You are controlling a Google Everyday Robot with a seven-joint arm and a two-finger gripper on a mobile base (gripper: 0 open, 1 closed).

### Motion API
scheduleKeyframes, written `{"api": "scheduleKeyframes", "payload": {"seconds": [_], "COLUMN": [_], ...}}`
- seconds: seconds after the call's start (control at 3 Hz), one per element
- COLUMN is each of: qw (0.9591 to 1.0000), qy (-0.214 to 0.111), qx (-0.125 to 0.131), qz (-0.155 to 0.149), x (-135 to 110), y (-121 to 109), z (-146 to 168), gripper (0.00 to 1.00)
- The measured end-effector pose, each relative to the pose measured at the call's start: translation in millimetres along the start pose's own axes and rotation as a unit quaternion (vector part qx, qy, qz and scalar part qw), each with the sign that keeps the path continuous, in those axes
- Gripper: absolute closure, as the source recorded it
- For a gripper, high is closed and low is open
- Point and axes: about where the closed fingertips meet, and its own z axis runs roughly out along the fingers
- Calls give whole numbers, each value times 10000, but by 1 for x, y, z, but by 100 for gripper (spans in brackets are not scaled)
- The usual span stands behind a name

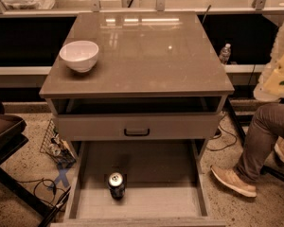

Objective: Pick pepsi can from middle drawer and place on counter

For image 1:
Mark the blue pepsi can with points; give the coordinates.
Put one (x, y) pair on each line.
(116, 184)

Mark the grey drawer cabinet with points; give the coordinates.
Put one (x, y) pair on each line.
(148, 63)

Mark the closed top drawer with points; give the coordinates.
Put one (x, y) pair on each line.
(104, 127)

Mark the open middle drawer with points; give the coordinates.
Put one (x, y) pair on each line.
(163, 187)

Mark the white ceramic bowl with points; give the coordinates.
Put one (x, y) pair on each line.
(80, 56)

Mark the clear plastic water bottle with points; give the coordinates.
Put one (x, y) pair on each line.
(225, 54)

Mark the tan sneaker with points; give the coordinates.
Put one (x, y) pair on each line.
(279, 148)
(229, 178)

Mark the person leg brown trousers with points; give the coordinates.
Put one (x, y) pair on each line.
(266, 127)

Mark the black chair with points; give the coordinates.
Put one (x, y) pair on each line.
(11, 139)

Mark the black drawer handle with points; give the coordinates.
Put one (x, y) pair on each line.
(136, 132)

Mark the wire basket with items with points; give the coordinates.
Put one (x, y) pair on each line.
(55, 148)

